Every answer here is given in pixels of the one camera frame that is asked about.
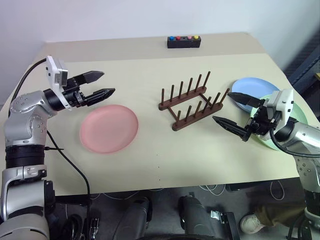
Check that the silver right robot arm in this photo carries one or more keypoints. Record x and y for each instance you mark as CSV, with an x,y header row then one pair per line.
x,y
303,136

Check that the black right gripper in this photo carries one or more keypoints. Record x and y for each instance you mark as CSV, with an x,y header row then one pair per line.
x,y
260,122

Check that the pink plastic plate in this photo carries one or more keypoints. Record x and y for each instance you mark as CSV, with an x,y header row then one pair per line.
x,y
108,128

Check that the blue plastic plate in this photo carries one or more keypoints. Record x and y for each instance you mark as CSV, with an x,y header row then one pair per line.
x,y
252,86

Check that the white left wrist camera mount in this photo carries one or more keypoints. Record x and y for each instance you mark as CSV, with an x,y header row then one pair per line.
x,y
53,72

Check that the wooden dish rack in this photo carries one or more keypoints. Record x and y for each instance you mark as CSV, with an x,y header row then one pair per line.
x,y
185,96

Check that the silver metal latch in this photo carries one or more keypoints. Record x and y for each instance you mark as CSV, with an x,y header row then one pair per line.
x,y
218,215

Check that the black textured panel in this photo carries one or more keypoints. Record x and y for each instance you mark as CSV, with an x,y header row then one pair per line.
x,y
305,57

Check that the dark rounded shape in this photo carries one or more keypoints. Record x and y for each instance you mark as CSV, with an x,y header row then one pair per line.
x,y
136,217
195,217

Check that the green plastic plate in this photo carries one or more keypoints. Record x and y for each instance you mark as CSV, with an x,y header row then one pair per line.
x,y
299,112

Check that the olive trouser leg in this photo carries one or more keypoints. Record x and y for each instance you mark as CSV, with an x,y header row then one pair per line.
x,y
280,213

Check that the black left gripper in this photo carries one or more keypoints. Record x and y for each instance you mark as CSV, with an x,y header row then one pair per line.
x,y
73,93

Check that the black button box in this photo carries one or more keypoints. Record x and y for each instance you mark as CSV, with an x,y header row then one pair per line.
x,y
183,43

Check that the white shoe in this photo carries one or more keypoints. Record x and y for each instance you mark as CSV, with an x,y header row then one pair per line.
x,y
251,223

